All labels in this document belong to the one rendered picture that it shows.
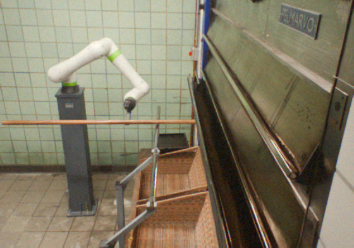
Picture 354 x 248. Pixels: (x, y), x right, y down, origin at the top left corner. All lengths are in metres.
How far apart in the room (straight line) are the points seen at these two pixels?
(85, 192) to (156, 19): 1.76
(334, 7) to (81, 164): 2.65
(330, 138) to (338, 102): 0.07
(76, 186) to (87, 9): 1.66
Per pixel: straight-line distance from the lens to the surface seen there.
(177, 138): 2.91
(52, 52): 3.52
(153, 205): 1.49
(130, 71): 2.58
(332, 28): 0.71
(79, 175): 3.14
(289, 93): 0.88
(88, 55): 2.47
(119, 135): 3.68
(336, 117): 0.64
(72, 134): 2.95
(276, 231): 0.93
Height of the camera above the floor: 2.09
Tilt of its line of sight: 23 degrees down
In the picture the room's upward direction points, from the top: 1 degrees clockwise
